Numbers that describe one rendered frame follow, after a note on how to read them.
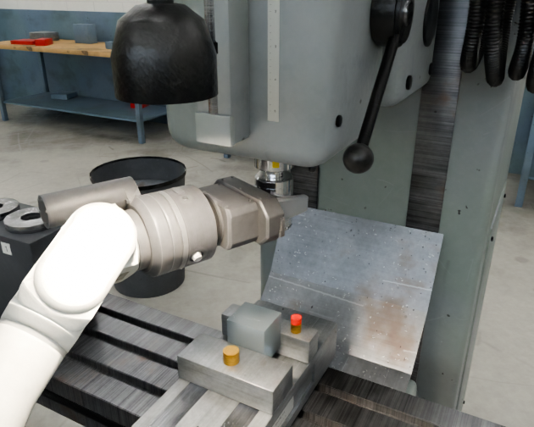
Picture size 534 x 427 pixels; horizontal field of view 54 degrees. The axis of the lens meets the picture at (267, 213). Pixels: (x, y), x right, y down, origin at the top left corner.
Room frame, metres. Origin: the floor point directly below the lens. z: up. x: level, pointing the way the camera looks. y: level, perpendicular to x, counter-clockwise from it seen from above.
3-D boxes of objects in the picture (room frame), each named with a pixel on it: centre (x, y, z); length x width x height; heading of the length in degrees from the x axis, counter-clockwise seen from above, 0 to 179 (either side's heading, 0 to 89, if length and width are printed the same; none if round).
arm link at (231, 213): (0.55, 0.06, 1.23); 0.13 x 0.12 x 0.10; 37
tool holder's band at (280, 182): (0.60, -0.01, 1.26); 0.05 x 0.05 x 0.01
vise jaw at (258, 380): (0.57, 0.04, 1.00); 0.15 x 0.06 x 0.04; 62
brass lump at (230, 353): (0.56, 0.05, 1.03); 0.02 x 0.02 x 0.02
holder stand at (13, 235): (0.86, 0.46, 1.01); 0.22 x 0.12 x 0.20; 64
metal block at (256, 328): (0.62, 0.02, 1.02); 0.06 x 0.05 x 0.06; 62
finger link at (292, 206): (0.58, -0.03, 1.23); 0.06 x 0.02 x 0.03; 127
